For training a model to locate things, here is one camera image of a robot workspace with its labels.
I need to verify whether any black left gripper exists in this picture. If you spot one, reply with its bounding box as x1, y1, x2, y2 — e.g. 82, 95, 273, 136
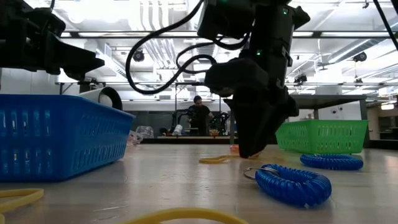
0, 30, 106, 82

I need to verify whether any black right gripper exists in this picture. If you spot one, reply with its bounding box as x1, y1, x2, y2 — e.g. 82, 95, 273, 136
223, 77, 300, 159

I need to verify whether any yellow rubber band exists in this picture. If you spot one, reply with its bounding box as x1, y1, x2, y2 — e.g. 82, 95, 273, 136
198, 154, 261, 165
0, 188, 45, 224
119, 207, 249, 224

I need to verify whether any blue coil wristband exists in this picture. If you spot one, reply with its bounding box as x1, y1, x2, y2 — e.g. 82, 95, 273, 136
243, 164, 333, 208
300, 153, 364, 171

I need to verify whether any green plastic basket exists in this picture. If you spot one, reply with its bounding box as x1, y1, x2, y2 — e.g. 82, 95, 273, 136
275, 119, 369, 155

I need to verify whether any blue plastic basket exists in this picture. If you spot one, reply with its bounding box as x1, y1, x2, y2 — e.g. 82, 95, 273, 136
0, 94, 136, 183

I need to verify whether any person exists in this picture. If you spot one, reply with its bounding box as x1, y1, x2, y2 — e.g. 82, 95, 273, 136
186, 95, 215, 137

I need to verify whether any grey perforated metal shelf riser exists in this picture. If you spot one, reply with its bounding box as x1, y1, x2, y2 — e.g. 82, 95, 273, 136
229, 94, 371, 147

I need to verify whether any clear plastic bag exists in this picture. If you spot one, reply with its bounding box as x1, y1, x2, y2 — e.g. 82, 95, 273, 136
135, 125, 155, 139

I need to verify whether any white cylindrical camera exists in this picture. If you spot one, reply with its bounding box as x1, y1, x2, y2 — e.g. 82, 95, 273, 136
77, 86, 124, 111

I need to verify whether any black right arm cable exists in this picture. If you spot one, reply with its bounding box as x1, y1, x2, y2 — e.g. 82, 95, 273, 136
125, 0, 251, 96

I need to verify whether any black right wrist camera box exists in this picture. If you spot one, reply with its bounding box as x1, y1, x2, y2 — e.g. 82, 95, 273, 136
204, 57, 270, 98

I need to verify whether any white cable bundle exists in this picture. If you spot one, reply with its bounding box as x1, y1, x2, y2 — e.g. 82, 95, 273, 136
127, 129, 144, 146

